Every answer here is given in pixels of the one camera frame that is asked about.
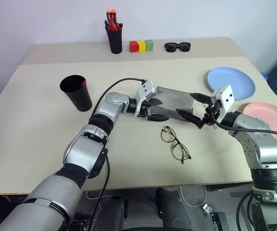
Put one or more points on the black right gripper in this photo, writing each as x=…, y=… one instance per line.
x=210, y=116

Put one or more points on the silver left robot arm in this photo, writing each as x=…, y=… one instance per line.
x=80, y=149

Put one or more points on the wide black cup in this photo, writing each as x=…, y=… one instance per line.
x=80, y=98

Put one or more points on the tall black pen cup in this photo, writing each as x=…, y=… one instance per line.
x=114, y=41

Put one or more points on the black sunglasses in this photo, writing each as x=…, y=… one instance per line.
x=170, y=47

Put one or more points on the orange and red markers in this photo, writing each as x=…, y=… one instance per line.
x=114, y=26

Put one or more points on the red cube block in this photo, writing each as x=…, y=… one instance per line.
x=133, y=46

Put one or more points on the blue plate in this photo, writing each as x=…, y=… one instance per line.
x=237, y=79

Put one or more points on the dark rounded shape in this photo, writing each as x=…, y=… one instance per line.
x=174, y=211
x=111, y=214

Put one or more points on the red marker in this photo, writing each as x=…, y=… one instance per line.
x=84, y=83

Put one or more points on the green cube block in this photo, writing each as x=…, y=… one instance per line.
x=149, y=45

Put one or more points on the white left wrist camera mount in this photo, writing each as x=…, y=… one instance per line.
x=145, y=90

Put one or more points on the black flat base plate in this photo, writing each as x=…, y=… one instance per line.
x=221, y=221

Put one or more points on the small blue object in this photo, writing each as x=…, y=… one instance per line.
x=264, y=75

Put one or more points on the black marker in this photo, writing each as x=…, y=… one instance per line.
x=120, y=25
x=106, y=24

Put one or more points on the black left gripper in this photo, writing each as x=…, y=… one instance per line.
x=145, y=106

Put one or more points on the grey glasses case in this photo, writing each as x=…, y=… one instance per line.
x=174, y=98

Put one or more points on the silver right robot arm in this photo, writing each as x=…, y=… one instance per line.
x=268, y=146

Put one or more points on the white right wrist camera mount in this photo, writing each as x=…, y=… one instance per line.
x=226, y=96

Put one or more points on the orange-capped marker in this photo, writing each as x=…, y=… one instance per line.
x=109, y=12
x=114, y=11

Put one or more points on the small metal bracket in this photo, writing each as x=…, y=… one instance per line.
x=208, y=209

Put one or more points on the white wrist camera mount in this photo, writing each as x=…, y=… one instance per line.
x=145, y=90
x=226, y=96

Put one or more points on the yellow cube block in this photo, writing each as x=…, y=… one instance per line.
x=141, y=46

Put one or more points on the tortoiseshell eyeglasses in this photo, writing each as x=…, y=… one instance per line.
x=168, y=134

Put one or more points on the pink plate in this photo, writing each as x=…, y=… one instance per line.
x=273, y=115

